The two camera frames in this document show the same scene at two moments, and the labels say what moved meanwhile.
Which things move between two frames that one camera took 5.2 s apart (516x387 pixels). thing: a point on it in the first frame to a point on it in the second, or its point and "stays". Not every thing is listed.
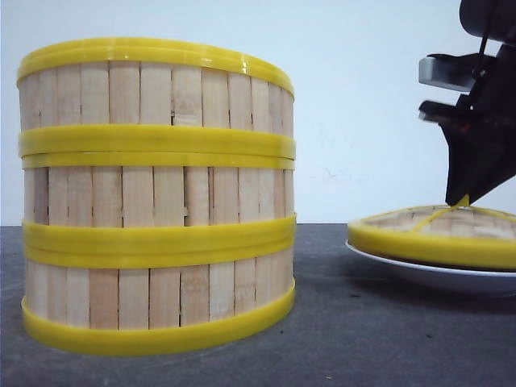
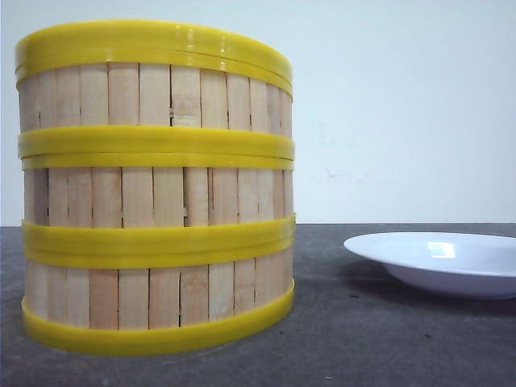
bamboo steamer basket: x=130 y=301 stays
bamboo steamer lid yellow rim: x=459 y=233 to x=151 y=35
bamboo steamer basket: x=151 y=95 stays
